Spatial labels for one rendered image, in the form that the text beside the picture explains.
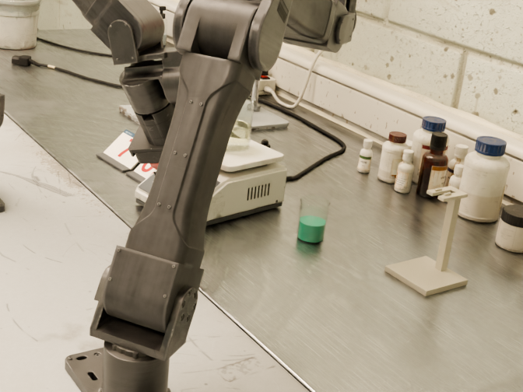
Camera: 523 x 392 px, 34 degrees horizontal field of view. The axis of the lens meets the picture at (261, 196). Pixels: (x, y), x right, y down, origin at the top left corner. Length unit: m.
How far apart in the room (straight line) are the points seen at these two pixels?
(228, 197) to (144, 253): 0.48
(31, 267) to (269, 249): 0.33
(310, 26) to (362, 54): 0.85
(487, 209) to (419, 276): 0.28
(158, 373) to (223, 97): 0.26
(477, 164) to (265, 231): 0.36
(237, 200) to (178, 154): 0.48
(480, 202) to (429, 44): 0.40
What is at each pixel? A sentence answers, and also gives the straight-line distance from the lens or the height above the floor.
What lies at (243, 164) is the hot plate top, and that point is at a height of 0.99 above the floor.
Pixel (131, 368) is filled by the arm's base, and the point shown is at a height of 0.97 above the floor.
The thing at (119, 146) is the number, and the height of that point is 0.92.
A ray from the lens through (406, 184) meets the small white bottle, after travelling 1.48.
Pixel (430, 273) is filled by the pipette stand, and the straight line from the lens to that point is 1.19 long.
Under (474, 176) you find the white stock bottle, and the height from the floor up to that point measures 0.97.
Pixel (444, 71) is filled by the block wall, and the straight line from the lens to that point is 1.65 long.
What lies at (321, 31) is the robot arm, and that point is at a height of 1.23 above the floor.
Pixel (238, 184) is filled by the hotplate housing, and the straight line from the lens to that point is 1.26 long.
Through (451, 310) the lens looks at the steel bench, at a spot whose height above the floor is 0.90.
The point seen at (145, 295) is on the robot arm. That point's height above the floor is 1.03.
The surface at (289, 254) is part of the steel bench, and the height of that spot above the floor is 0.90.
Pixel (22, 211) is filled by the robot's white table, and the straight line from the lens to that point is 1.28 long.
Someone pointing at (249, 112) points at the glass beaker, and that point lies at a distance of 1.29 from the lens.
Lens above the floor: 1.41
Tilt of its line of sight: 22 degrees down
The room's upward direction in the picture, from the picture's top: 6 degrees clockwise
